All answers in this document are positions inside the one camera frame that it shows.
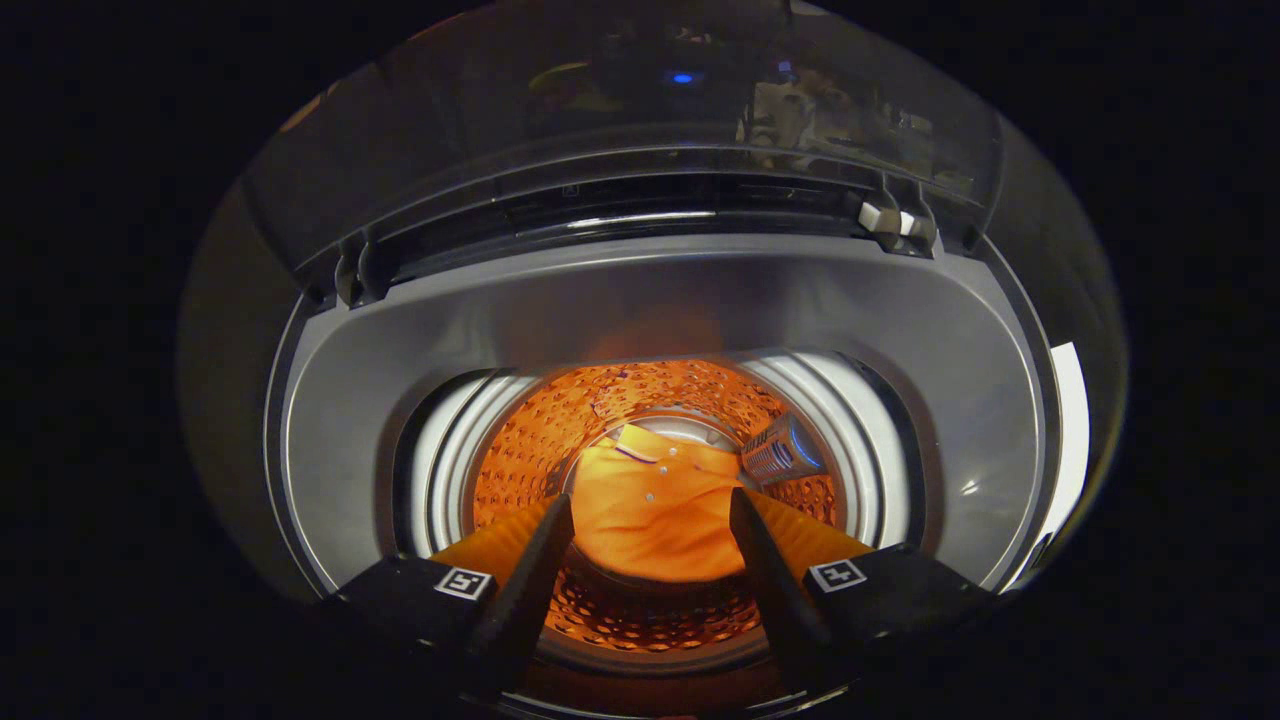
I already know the transparent washing machine lid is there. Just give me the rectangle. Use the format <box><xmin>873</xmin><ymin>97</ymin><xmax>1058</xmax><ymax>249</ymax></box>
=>
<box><xmin>240</xmin><ymin>0</ymin><xmax>1006</xmax><ymax>301</ymax></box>

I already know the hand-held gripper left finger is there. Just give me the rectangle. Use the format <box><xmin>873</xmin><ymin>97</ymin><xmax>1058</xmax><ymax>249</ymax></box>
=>
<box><xmin>328</xmin><ymin>493</ymin><xmax>577</xmax><ymax>699</ymax></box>

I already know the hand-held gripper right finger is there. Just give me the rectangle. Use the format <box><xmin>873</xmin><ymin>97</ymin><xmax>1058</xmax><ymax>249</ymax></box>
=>
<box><xmin>728</xmin><ymin>487</ymin><xmax>1002</xmax><ymax>698</ymax></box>

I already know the yellow polo shirt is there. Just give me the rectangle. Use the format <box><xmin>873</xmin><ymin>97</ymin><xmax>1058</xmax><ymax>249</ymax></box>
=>
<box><xmin>568</xmin><ymin>423</ymin><xmax>748</xmax><ymax>584</ymax></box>

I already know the grey washing machine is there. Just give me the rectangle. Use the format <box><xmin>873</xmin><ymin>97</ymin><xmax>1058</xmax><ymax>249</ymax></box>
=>
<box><xmin>178</xmin><ymin>0</ymin><xmax>1131</xmax><ymax>720</ymax></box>

